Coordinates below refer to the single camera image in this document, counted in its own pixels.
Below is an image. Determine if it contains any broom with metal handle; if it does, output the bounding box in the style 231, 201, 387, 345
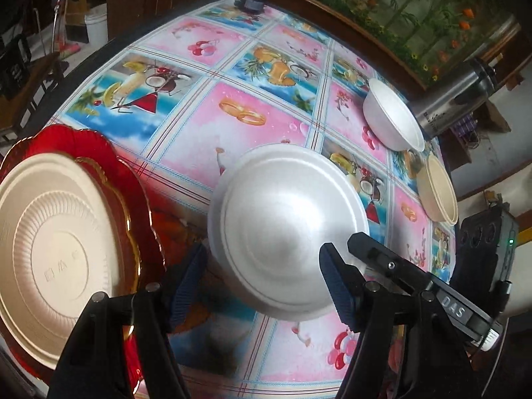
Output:
51, 0, 78, 60

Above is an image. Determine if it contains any small black round device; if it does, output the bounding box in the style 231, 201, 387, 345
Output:
234, 0, 268, 14

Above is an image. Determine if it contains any red scalloped glass plate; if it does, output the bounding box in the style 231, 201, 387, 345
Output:
1, 124, 166, 383

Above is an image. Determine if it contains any beige paper bowl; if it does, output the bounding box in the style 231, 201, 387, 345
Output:
417, 154, 458, 226

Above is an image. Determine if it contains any dark wooden chair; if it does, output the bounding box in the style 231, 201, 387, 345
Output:
1, 52, 64, 147

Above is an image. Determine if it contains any beige paper plate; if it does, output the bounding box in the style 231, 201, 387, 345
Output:
1, 153, 124, 368

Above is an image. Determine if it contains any white plastic bucket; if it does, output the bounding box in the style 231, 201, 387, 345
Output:
84, 4, 108, 49

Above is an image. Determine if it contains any white foam bowl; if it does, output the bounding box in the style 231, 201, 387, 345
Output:
362, 78, 425, 152
207, 144, 370, 322

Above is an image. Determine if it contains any flower wall picture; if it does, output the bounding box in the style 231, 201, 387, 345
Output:
317, 0, 517, 85

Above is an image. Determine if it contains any stainless steel electric kettle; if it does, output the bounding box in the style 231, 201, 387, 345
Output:
408, 57, 497, 141

